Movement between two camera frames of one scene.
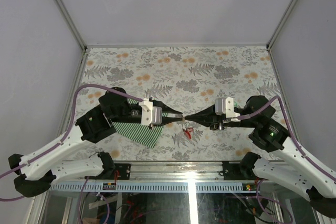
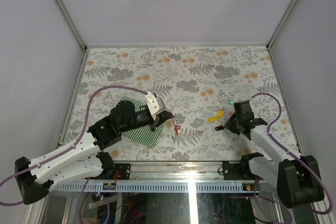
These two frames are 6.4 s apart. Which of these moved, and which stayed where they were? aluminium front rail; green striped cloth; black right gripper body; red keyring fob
Moved: red keyring fob; black right gripper body
Stayed: aluminium front rail; green striped cloth
